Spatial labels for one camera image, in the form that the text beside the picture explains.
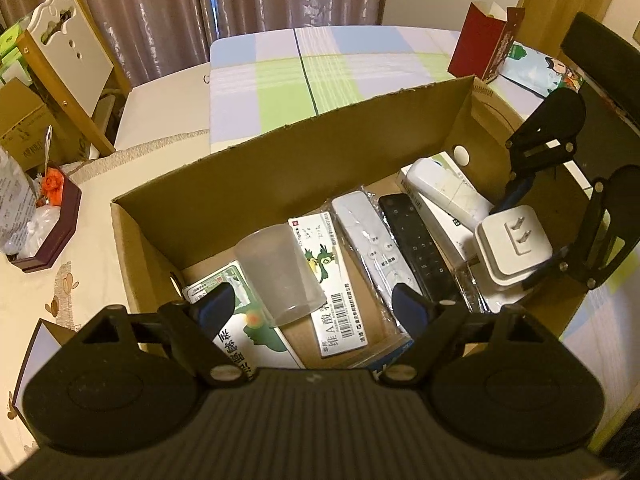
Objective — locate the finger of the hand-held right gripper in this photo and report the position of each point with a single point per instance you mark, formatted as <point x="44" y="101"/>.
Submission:
<point x="575" y="257"/>
<point x="516" y="191"/>

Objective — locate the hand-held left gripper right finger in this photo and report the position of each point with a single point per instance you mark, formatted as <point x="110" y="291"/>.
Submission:
<point x="407" y="306"/>

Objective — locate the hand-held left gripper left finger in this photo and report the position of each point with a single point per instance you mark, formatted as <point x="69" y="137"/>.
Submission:
<point x="216" y="305"/>

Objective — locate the white power adapter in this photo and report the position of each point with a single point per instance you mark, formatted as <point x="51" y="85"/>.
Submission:
<point x="506" y="261"/>

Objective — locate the large cardboard box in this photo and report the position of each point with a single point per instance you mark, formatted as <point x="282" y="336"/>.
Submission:
<point x="300" y="160"/>

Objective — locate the green and white box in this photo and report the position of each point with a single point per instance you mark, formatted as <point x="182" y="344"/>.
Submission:
<point x="261" y="341"/>

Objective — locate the white box with bird print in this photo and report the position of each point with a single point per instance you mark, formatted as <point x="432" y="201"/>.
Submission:
<point x="345" y="321"/>

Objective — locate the white tube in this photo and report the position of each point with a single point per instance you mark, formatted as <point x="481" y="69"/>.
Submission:
<point x="450" y="191"/>

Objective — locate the black remote control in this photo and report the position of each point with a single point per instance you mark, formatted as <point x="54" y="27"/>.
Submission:
<point x="415" y="240"/>

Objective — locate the clear plastic wrapper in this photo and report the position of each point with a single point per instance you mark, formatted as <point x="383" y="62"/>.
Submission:
<point x="472" y="285"/>

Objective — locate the translucent plastic cup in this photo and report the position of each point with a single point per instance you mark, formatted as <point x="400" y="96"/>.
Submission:
<point x="280" y="275"/>

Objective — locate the cartoon printed box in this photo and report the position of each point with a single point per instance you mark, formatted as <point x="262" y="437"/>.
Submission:
<point x="535" y="70"/>

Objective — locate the white rectangular box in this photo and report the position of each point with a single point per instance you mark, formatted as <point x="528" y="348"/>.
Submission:
<point x="442" y="232"/>

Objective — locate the grey remote control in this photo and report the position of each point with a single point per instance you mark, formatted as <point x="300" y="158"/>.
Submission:
<point x="364" y="234"/>

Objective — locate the red paper bag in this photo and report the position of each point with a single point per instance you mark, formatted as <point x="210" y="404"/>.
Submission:
<point x="475" y="45"/>

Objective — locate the dark red tray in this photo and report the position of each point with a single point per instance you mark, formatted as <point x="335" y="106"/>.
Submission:
<point x="62" y="225"/>

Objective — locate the white dark-edged flat box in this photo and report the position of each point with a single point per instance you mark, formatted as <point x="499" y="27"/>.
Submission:
<point x="42" y="360"/>

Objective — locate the orange small object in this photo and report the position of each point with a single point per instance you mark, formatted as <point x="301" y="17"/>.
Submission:
<point x="52" y="186"/>

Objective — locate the clear plastic bag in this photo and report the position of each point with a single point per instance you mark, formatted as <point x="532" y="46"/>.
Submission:
<point x="17" y="205"/>

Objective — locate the metal spoon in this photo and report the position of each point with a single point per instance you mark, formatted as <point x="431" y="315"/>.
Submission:
<point x="47" y="160"/>

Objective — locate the checkered cloth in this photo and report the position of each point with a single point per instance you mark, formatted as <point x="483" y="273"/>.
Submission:
<point x="280" y="85"/>

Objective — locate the small brown cardboard box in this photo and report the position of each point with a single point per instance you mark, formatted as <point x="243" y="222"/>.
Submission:
<point x="30" y="120"/>

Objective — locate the white wooden chair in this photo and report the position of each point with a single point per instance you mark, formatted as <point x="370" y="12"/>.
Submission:
<point x="75" y="55"/>

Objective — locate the pinkish grey curtain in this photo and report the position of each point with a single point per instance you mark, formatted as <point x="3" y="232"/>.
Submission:
<point x="160" y="5"/>

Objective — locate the green packaging box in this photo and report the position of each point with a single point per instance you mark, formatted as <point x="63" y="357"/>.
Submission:
<point x="12" y="45"/>

